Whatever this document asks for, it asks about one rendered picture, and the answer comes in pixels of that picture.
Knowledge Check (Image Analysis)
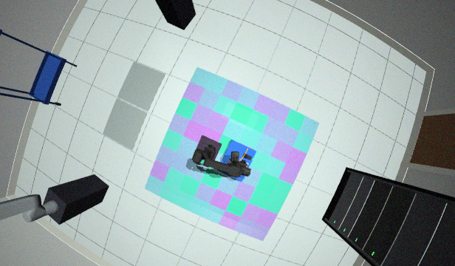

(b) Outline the blue flat plate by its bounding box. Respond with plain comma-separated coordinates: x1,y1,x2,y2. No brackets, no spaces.
217,140,257,181

